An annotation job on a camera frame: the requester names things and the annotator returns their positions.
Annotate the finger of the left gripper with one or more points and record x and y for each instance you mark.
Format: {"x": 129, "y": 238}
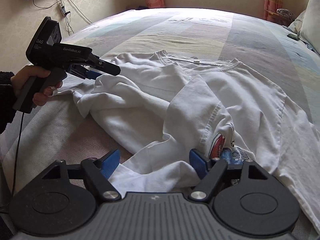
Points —
{"x": 83, "y": 73}
{"x": 95, "y": 62}

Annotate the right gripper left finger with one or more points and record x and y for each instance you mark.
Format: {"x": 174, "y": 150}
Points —
{"x": 96, "y": 174}

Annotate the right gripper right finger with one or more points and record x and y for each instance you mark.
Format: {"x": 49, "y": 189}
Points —
{"x": 210, "y": 172}

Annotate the white long-sleeve t-shirt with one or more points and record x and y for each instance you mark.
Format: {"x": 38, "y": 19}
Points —
{"x": 161, "y": 106}

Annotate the black sleeved left forearm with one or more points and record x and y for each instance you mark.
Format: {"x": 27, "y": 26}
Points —
{"x": 7, "y": 100}

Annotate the person's left hand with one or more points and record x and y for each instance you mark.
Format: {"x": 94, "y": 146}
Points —
{"x": 26, "y": 76}

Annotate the pastel patchwork bed sheet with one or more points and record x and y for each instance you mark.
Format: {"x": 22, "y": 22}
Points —
{"x": 58, "y": 131}

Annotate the small dark phone on bed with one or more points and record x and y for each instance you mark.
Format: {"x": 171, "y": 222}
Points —
{"x": 293, "y": 36}

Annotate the wooden nightstand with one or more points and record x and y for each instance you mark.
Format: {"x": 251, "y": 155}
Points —
{"x": 277, "y": 18}

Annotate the small floral pillow behind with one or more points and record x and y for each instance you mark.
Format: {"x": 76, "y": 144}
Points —
{"x": 296, "y": 25}

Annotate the large beige printed pillow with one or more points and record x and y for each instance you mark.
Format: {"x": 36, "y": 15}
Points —
{"x": 310, "y": 29}

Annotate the grey bundle on nightstand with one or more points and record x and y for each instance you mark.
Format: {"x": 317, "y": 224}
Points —
{"x": 286, "y": 13}

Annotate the white wall power strip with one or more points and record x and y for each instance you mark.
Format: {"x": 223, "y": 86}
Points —
{"x": 62, "y": 9}

